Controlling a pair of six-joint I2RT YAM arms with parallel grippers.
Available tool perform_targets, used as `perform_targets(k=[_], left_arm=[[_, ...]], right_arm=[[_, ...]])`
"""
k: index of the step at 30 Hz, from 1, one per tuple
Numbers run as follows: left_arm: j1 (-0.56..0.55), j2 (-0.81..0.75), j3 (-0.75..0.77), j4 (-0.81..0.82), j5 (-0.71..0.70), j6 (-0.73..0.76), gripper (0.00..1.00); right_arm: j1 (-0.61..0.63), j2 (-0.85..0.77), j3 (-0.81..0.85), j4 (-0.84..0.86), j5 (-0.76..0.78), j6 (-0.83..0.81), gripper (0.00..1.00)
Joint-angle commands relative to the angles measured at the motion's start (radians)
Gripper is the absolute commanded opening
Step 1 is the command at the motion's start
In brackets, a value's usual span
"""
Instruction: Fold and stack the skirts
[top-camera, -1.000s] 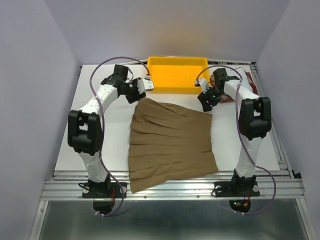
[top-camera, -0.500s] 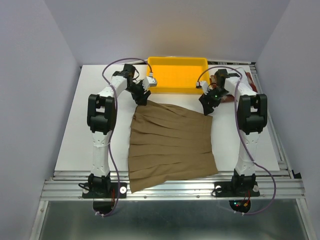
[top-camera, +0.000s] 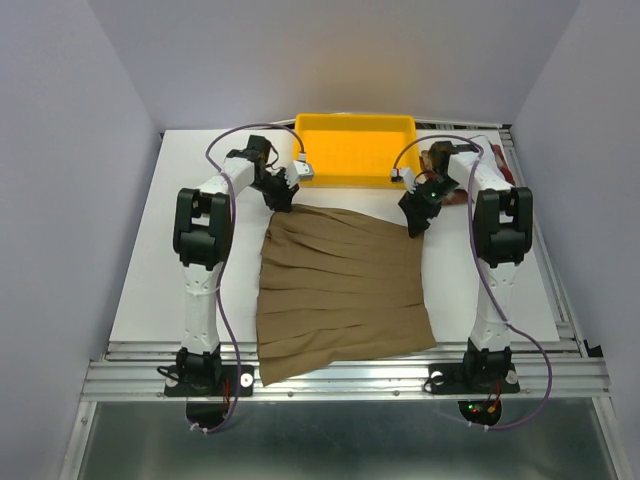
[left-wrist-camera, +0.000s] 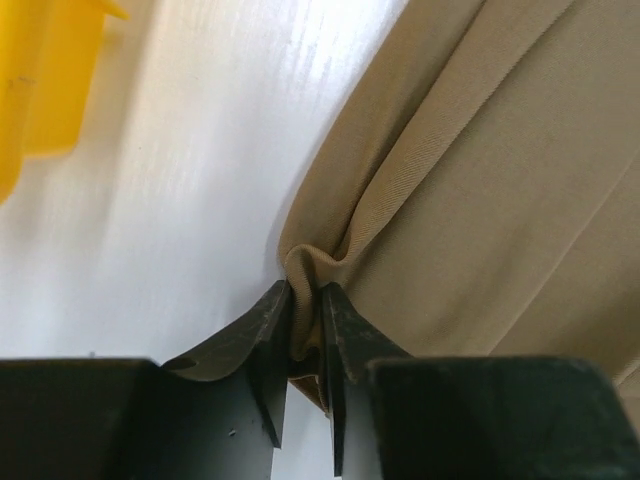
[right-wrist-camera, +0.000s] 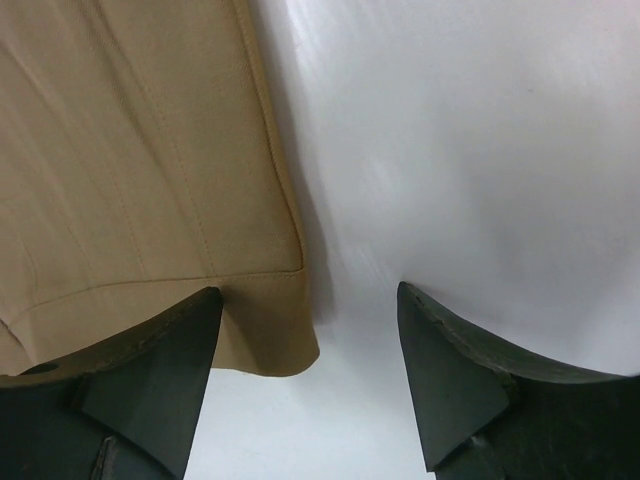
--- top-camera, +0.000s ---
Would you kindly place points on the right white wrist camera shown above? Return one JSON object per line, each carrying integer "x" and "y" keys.
{"x": 404, "y": 176}

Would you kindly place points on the yellow plastic tray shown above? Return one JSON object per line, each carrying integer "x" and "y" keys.
{"x": 357, "y": 150}

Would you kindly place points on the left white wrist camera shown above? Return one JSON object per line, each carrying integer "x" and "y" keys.
{"x": 298, "y": 171}

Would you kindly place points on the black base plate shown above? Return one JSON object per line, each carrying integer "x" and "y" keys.
{"x": 453, "y": 379}
{"x": 231, "y": 383}

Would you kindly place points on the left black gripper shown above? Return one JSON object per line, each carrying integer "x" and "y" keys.
{"x": 283, "y": 202}

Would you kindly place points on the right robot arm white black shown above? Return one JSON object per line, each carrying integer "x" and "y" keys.
{"x": 500, "y": 219}

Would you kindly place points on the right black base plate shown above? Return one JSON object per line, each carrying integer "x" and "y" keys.
{"x": 453, "y": 379}

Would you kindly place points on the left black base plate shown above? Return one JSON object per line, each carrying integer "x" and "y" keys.
{"x": 231, "y": 383}

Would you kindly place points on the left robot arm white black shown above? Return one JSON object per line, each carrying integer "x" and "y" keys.
{"x": 203, "y": 231}

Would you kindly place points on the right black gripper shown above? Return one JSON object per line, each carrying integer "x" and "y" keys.
{"x": 416, "y": 211}

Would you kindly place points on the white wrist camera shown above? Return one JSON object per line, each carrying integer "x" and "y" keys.
{"x": 404, "y": 176}
{"x": 298, "y": 171}

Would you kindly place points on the red plaid skirt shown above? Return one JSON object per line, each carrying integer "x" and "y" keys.
{"x": 502, "y": 160}

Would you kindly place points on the brown skirt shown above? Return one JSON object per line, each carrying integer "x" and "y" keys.
{"x": 337, "y": 285}

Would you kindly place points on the aluminium frame rail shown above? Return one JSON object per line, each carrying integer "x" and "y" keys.
{"x": 127, "y": 372}

